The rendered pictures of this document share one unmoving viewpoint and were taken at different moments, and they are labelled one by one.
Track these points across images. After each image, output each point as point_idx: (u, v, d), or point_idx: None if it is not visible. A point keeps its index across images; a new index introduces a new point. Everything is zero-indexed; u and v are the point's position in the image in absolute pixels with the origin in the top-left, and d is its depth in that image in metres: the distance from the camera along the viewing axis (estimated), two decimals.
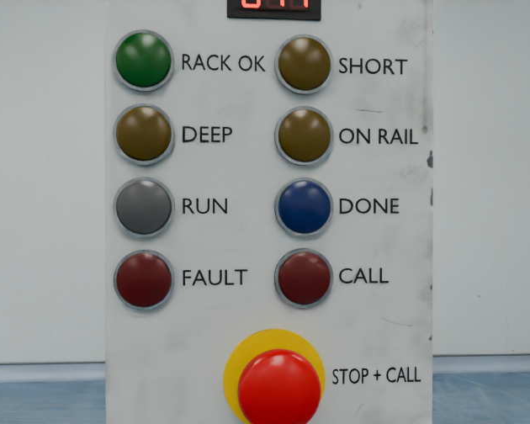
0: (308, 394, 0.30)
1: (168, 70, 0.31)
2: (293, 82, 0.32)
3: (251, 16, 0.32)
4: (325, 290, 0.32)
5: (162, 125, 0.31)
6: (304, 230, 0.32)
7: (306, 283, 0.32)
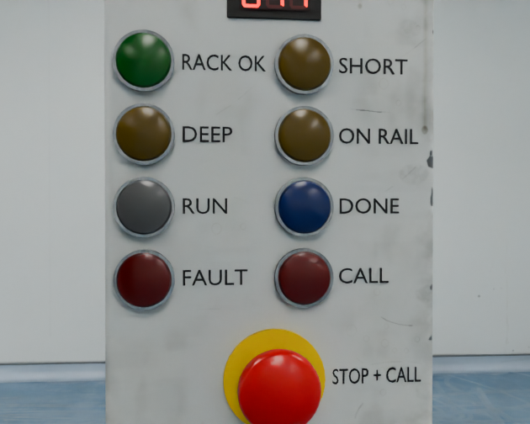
0: (308, 394, 0.30)
1: (168, 70, 0.31)
2: (293, 82, 0.32)
3: (251, 16, 0.32)
4: (325, 290, 0.32)
5: (162, 125, 0.31)
6: (304, 230, 0.32)
7: (306, 283, 0.32)
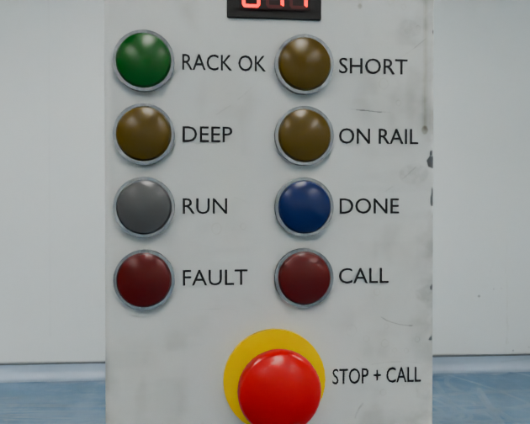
0: (308, 394, 0.30)
1: (168, 70, 0.31)
2: (293, 82, 0.32)
3: (251, 16, 0.32)
4: (325, 290, 0.32)
5: (162, 125, 0.31)
6: (304, 230, 0.32)
7: (306, 283, 0.32)
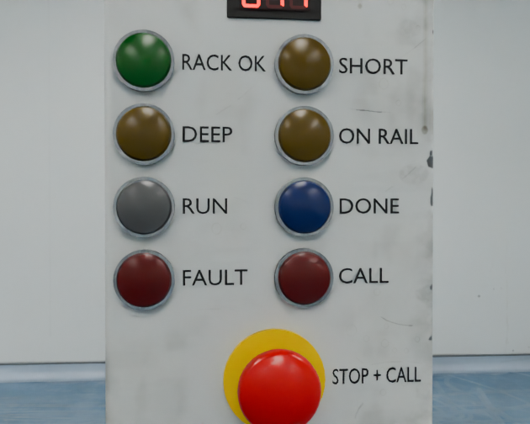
0: (308, 394, 0.30)
1: (168, 70, 0.31)
2: (293, 82, 0.32)
3: (251, 16, 0.32)
4: (325, 290, 0.32)
5: (162, 125, 0.31)
6: (304, 230, 0.32)
7: (306, 283, 0.32)
